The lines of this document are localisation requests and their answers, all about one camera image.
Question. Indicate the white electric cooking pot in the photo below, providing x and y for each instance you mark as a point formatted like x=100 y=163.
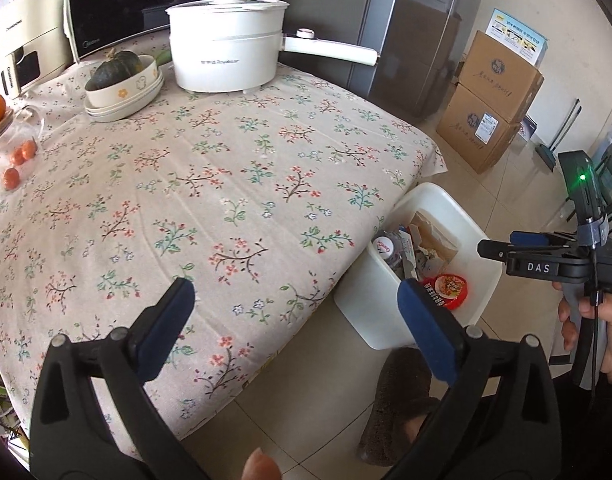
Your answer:
x=220 y=60

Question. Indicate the brown paper bag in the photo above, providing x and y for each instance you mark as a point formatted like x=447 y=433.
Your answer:
x=436 y=235

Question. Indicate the white air fryer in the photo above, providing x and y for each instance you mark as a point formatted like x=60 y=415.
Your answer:
x=30 y=25

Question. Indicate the small orange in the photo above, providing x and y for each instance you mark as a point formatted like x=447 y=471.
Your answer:
x=31 y=148
x=18 y=156
x=10 y=178

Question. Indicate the glass jar wooden lid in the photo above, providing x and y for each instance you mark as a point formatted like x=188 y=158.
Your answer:
x=20 y=125

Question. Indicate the clear plastic bottle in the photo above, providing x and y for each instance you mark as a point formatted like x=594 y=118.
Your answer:
x=386 y=247

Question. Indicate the blue white printed carton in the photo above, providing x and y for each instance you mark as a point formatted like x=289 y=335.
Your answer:
x=518 y=35

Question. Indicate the brown fuzzy slipper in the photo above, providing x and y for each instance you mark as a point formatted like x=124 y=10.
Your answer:
x=401 y=390

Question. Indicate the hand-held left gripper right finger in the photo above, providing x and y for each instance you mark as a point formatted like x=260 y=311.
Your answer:
x=431 y=332

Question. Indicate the red instant noodle bowl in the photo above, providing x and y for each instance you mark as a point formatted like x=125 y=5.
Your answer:
x=451 y=287

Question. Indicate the person's foot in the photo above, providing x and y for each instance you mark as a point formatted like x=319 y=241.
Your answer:
x=416 y=432

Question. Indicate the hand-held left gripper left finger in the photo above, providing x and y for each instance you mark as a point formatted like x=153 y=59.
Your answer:
x=163 y=327

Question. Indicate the green vegetable piece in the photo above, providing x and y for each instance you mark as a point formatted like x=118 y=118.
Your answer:
x=161 y=57

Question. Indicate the white flower print bowl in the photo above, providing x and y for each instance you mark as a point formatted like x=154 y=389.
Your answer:
x=125 y=92

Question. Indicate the dark green pumpkin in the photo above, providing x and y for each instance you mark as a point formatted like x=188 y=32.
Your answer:
x=113 y=72

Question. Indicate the white shallow bowl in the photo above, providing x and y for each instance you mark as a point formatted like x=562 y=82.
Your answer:
x=135 y=114
x=155 y=91

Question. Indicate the black microwave oven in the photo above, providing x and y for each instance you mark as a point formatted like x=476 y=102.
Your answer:
x=115 y=5

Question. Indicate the floral tablecloth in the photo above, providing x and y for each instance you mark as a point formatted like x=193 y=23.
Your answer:
x=185 y=185

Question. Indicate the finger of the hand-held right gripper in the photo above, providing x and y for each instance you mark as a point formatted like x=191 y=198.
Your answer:
x=526 y=252
x=536 y=238

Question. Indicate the grey refrigerator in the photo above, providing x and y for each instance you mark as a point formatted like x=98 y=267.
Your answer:
x=411 y=35

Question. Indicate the person's left hand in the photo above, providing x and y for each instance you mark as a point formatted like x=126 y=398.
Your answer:
x=262 y=467

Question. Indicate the white plastic bin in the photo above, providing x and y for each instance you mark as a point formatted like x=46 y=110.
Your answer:
x=366 y=310

